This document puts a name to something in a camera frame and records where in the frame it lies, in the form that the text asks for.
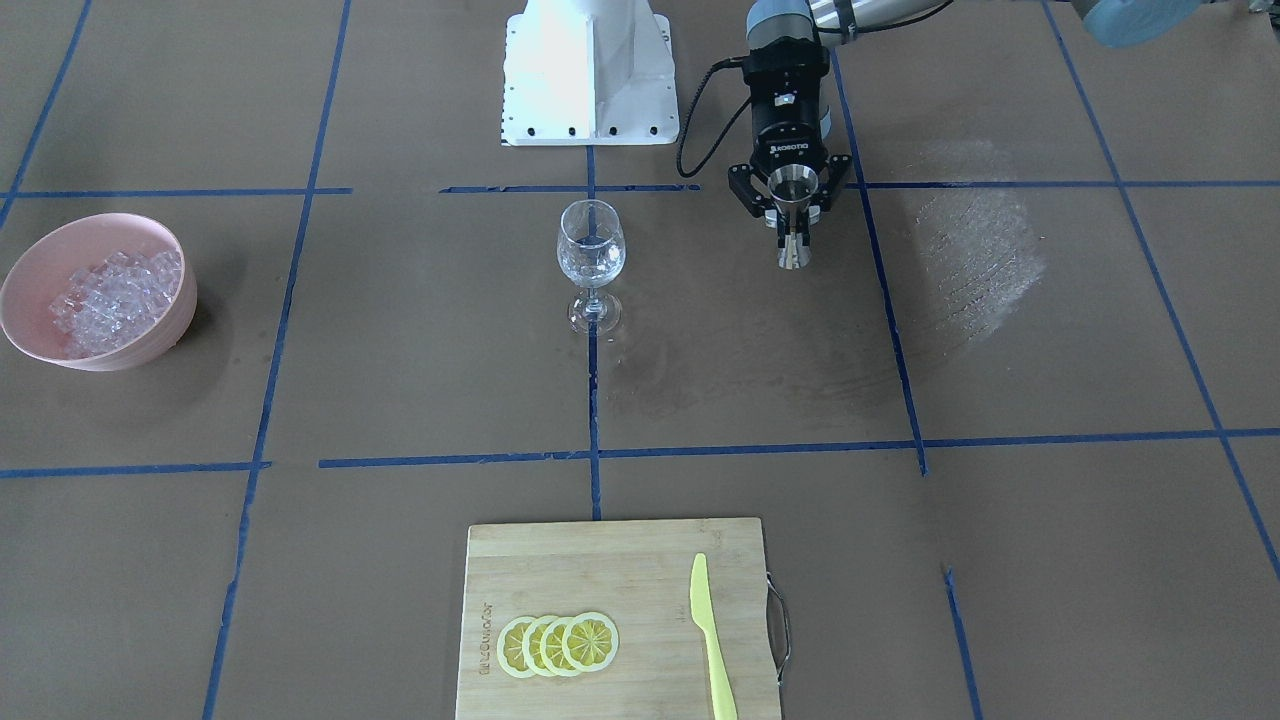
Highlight lemon slice stack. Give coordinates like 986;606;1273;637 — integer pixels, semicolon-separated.
495;611;621;679

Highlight steel cocktail jigger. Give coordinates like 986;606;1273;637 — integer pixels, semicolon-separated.
767;164;820;270

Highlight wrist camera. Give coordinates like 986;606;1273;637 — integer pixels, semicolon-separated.
742;38;829;102

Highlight bamboo cutting board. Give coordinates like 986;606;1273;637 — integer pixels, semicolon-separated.
454;518;782;719

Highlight pink ice bowl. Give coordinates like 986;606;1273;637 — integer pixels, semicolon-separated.
3;213;197;372

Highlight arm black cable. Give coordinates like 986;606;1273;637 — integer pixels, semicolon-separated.
676;58;753;181

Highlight white camera pillar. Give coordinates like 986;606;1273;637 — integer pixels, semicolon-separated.
500;1;680;147

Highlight clear ice cubes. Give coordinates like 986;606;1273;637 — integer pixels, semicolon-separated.
47;250;182;359

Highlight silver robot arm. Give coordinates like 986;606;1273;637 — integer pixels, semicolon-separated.
708;1;950;233

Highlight clear wine glass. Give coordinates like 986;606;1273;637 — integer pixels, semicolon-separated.
556;199;626;337

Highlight yellow plastic knife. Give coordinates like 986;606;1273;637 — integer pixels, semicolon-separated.
687;552;739;719

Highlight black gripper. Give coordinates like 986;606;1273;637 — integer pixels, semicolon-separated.
727;90;852;223

